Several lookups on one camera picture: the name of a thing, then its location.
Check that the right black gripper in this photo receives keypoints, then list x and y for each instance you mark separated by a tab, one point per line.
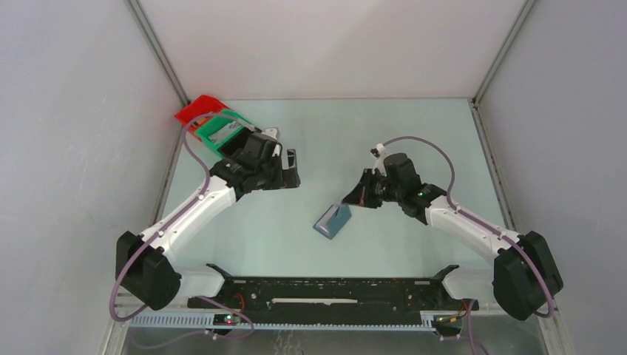
361	195

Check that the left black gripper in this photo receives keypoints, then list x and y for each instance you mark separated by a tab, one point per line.
287	178

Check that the blue card holder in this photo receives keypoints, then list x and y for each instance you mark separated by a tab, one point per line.
333	220

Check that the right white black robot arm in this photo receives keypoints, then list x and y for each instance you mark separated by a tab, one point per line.
525	274

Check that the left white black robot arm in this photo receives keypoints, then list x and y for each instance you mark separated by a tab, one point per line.
147	263

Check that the grey card in green bin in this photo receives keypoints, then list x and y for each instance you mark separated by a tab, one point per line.
223	134

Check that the orange card in red bin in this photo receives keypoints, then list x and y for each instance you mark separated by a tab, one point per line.
201	119

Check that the black plastic bin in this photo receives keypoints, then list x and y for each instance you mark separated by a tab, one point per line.
238	141

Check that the green plastic bin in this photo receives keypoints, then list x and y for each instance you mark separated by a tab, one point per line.
232	116

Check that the red plastic bin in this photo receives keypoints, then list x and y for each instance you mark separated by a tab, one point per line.
202	105

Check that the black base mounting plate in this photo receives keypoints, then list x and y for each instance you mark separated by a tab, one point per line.
340	300

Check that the grey slotted cable duct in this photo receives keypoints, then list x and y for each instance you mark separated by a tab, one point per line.
209	321

